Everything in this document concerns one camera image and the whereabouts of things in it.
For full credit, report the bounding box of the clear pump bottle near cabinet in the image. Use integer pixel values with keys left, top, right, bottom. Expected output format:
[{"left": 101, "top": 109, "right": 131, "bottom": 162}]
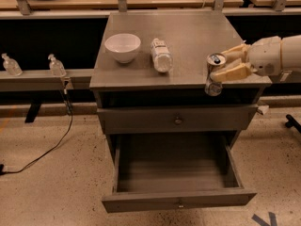
[{"left": 48, "top": 54, "right": 67, "bottom": 77}]

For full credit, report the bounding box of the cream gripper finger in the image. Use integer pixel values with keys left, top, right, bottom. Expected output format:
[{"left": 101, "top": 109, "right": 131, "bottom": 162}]
[
  {"left": 210, "top": 58, "right": 257, "bottom": 83},
  {"left": 222, "top": 43, "right": 249, "bottom": 63}
]

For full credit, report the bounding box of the clear pump bottle far left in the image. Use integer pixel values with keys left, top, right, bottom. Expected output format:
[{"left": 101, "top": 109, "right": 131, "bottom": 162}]
[{"left": 1, "top": 53, "right": 23, "bottom": 76}]

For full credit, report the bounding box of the open grey lower drawer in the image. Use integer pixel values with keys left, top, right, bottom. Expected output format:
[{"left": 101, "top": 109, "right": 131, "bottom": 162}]
[{"left": 102, "top": 132, "right": 256, "bottom": 213}]

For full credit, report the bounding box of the closed grey upper drawer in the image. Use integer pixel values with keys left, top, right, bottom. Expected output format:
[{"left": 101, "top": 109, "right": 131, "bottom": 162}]
[{"left": 97, "top": 105, "right": 257, "bottom": 135}]

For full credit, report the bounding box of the black chair base leg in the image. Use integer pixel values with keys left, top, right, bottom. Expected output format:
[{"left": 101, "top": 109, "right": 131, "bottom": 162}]
[{"left": 285, "top": 114, "right": 301, "bottom": 134}]

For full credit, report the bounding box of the grey wooden drawer cabinet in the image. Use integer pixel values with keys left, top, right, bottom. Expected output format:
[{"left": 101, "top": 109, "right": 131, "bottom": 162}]
[{"left": 88, "top": 10, "right": 273, "bottom": 214}]

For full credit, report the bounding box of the grey metal shelf rail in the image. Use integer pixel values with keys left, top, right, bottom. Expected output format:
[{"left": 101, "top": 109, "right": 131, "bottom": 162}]
[{"left": 0, "top": 69, "right": 93, "bottom": 92}]

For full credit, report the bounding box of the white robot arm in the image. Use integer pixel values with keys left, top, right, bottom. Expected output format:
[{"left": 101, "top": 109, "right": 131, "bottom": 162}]
[{"left": 210, "top": 35, "right": 301, "bottom": 82}]

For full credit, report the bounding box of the silver redbull can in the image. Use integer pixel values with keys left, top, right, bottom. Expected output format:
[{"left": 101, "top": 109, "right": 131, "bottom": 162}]
[{"left": 205, "top": 53, "right": 226, "bottom": 96}]

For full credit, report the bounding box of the white ceramic bowl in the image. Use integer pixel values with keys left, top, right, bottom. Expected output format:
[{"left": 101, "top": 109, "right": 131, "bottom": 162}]
[{"left": 104, "top": 33, "right": 141, "bottom": 63}]

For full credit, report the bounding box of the lying clear plastic bottle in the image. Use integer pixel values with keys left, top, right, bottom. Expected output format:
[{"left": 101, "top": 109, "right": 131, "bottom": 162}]
[{"left": 150, "top": 39, "right": 173, "bottom": 73}]

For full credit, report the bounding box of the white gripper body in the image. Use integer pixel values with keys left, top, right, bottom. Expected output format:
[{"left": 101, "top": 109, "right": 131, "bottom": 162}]
[{"left": 247, "top": 36, "right": 281, "bottom": 76}]

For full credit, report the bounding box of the black power cable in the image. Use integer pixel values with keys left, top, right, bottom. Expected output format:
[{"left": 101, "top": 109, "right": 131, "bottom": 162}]
[{"left": 0, "top": 78, "right": 74, "bottom": 176}]

